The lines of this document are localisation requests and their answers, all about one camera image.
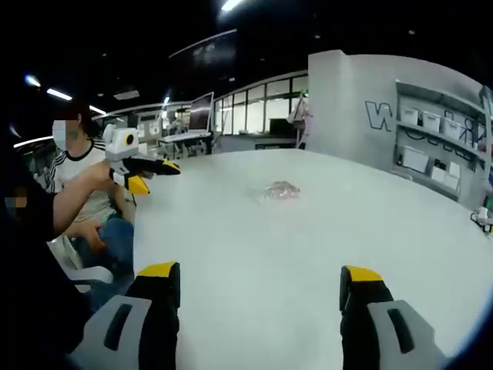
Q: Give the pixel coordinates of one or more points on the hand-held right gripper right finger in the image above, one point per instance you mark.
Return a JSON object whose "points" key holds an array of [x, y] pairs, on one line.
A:
{"points": [[366, 304]]}

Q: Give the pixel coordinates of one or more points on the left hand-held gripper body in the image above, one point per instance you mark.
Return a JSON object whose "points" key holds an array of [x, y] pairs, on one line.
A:
{"points": [[122, 140]]}

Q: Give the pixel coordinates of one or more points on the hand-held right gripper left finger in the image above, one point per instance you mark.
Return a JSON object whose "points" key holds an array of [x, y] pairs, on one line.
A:
{"points": [[154, 308]]}

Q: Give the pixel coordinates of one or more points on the clear resealable bag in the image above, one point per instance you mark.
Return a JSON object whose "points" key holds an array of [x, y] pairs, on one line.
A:
{"points": [[279, 190]]}

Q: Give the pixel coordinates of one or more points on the person's left hand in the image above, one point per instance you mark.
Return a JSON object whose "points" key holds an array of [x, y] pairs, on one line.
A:
{"points": [[101, 172]]}

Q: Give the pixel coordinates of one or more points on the white background desk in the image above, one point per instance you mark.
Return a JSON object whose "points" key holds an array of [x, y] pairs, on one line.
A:
{"points": [[185, 138]]}

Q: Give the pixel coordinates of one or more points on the computer monitor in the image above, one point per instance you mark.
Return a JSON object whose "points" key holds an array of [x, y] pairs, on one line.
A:
{"points": [[201, 113]]}

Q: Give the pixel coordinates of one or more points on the ceiling light strip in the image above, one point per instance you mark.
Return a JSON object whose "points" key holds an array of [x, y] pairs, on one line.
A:
{"points": [[230, 4], [58, 94]]}

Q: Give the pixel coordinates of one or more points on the white plastic chair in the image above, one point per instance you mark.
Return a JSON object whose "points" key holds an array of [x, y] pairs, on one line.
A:
{"points": [[77, 270]]}

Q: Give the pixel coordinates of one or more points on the person's dark clothing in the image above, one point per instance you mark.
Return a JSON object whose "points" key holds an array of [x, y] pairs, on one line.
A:
{"points": [[27, 277]]}

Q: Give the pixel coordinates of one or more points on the small white device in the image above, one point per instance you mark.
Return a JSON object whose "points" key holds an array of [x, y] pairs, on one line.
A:
{"points": [[482, 217]]}

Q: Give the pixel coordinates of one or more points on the white flat box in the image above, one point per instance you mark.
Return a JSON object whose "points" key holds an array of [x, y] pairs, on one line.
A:
{"points": [[414, 159]]}

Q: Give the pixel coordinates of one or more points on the white storage bin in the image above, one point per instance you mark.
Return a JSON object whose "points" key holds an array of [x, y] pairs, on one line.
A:
{"points": [[431, 121], [409, 115], [454, 128]]}

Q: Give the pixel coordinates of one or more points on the grey wall shelf unit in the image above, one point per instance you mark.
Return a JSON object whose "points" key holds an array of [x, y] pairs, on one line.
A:
{"points": [[443, 154]]}

